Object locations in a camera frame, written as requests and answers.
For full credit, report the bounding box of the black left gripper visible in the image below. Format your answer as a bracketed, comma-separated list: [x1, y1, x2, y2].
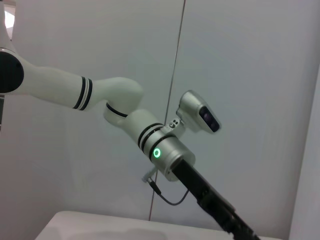
[171, 159, 261, 240]

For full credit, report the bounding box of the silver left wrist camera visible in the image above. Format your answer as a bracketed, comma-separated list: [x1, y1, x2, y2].
[175, 89, 223, 135]

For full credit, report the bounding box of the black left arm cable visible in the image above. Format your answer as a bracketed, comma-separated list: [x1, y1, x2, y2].
[141, 169, 191, 206]

